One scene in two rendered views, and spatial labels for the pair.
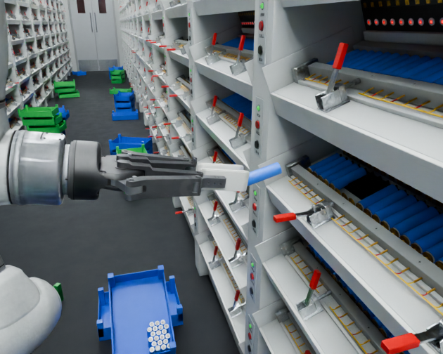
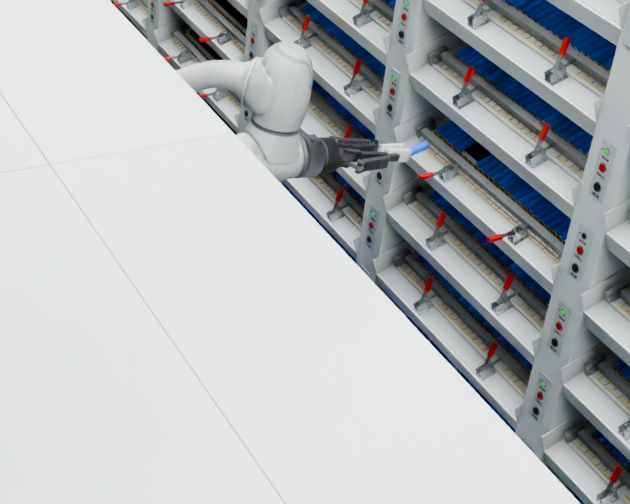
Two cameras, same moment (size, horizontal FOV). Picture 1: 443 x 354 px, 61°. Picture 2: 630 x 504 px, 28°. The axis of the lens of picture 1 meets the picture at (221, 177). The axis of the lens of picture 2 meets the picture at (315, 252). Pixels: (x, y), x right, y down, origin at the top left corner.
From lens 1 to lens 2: 2.25 m
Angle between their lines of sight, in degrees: 20
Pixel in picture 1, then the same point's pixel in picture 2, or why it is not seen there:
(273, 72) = (413, 58)
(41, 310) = not seen: hidden behind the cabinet
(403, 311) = (498, 227)
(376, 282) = (485, 214)
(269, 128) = (405, 98)
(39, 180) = (316, 165)
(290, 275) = (415, 220)
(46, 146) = (317, 146)
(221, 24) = not seen: outside the picture
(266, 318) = (383, 264)
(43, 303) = not seen: hidden behind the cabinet
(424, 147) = (510, 146)
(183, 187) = (381, 164)
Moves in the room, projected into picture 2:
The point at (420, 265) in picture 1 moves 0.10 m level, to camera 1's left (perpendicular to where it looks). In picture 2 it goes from (508, 203) to (465, 205)
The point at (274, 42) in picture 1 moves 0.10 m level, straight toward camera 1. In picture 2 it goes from (416, 36) to (424, 56)
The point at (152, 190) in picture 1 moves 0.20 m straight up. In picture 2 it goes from (367, 167) to (380, 81)
